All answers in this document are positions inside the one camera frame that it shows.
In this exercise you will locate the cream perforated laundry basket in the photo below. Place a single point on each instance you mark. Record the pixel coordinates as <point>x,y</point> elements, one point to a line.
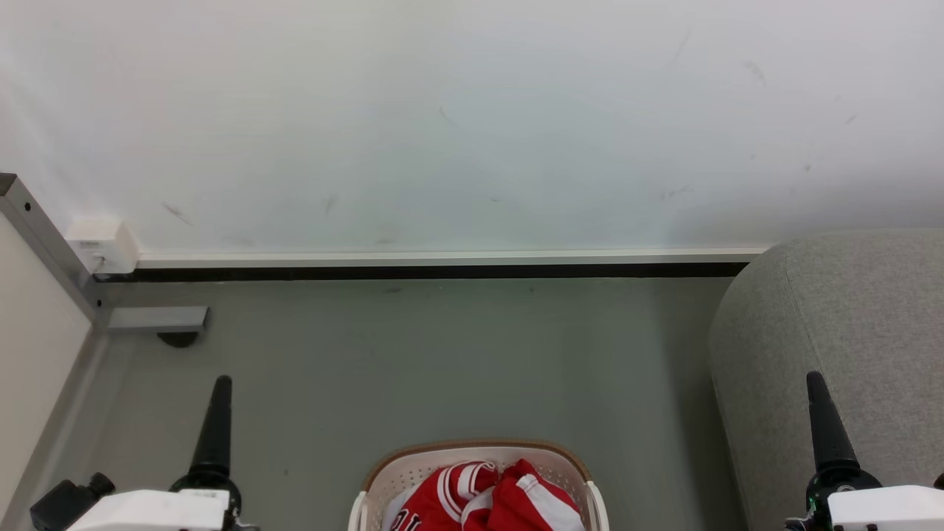
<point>413,472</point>

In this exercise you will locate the red and white sports jersey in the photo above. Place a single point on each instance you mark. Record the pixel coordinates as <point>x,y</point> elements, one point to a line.
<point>509,505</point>

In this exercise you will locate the cream partition panel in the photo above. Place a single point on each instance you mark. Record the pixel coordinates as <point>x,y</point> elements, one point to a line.
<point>33,354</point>

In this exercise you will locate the grey fabric sofa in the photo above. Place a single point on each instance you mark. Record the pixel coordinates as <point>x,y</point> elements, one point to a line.
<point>848,332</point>

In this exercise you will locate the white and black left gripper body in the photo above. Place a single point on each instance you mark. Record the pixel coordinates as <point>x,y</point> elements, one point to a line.
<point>147,510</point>

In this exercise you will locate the white wall socket box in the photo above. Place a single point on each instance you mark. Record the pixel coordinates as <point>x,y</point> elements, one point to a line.
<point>103,240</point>

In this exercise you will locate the grey metal frame foot bar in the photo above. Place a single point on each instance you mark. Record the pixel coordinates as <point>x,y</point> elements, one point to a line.
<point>158,318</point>

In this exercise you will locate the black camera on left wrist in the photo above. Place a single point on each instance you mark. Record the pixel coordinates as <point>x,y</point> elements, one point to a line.
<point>68,504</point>

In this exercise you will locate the grey metal frame post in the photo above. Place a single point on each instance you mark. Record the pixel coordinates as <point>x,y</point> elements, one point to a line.
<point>44,236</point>

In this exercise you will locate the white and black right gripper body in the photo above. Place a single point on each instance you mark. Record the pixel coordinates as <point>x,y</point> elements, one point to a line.
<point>877,509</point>

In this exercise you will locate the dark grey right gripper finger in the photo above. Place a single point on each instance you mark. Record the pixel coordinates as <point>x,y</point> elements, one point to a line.
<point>827,431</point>

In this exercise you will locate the black round foot pad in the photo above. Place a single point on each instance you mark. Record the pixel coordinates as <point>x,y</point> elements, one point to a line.
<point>178,339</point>

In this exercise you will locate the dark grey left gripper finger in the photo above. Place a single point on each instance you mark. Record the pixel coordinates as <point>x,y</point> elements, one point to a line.
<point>214,428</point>

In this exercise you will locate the white and black baseboard strip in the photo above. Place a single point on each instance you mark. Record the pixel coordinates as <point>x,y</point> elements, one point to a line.
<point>442,264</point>

